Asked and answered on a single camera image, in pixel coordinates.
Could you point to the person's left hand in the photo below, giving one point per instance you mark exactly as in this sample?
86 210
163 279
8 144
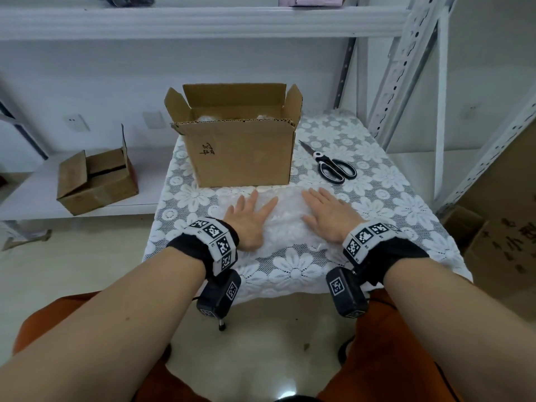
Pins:
249 226

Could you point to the person's right hand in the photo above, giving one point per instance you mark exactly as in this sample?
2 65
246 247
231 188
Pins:
335 219

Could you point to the large bubble wrap sheet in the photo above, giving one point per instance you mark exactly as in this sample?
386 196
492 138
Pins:
289 221

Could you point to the brown cardboard box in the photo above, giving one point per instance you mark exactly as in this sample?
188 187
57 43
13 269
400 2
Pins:
243 154

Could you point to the person's left forearm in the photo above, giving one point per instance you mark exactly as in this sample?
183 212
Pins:
96 330

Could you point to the person's right forearm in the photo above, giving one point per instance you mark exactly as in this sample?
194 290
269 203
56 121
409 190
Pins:
460 326

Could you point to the small worn cardboard carton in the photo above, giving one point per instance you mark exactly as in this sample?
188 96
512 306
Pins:
96 192

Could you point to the pink paper box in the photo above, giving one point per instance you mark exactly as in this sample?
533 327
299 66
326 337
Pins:
314 0

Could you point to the white floral lace tablecloth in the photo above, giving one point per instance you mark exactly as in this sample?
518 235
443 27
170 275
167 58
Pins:
293 267

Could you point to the white metal shelving rack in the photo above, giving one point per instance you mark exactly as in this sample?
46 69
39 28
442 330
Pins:
440 121
188 22

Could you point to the large brown printed carton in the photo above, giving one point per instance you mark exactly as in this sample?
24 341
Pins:
506 255

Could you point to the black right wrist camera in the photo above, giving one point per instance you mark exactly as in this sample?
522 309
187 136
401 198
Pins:
347 295

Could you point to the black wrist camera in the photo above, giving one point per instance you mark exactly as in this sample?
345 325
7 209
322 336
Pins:
347 295
215 299

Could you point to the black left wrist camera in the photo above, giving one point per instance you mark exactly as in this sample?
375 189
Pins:
215 299

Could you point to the blank white wall plate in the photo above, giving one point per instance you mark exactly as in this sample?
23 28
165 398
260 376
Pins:
154 120

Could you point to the white wall socket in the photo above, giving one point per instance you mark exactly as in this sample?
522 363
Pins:
473 112
76 123

